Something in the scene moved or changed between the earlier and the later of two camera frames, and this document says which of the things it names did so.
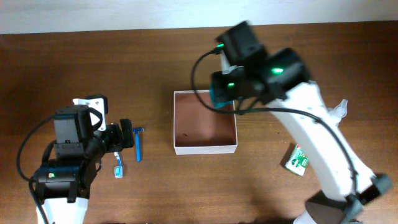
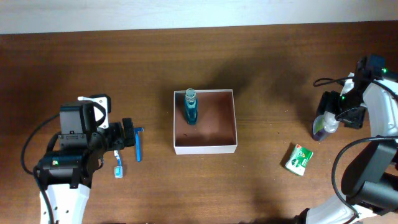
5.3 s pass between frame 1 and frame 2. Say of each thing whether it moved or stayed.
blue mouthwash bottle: moved
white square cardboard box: stayed
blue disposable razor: stayed
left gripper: stayed
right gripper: moved
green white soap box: stayed
